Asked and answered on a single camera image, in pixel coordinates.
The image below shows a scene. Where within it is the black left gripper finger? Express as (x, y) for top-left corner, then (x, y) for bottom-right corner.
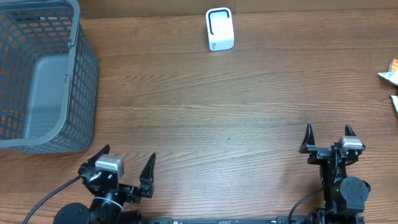
(83, 144), (110, 166)
(139, 153), (156, 198)

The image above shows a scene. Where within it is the yellow snack bag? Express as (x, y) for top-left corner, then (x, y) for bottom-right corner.
(391, 95), (398, 116)

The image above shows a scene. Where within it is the white tube gold cap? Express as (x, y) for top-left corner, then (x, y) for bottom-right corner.
(378, 71), (398, 86)

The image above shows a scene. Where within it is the orange small snack pack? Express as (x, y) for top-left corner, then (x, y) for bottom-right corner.
(388, 58), (398, 72)

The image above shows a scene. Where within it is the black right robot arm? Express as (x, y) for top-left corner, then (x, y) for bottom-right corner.
(288, 123), (371, 223)

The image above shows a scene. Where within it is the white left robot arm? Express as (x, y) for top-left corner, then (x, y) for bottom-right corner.
(53, 144), (156, 224)

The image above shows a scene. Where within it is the white barcode scanner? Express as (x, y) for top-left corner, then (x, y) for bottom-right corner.
(205, 7), (234, 52)

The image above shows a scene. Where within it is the dark grey plastic basket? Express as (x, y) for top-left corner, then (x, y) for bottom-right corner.
(1, 0), (99, 154)

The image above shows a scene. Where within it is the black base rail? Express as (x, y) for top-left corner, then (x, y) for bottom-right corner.
(141, 215), (364, 224)

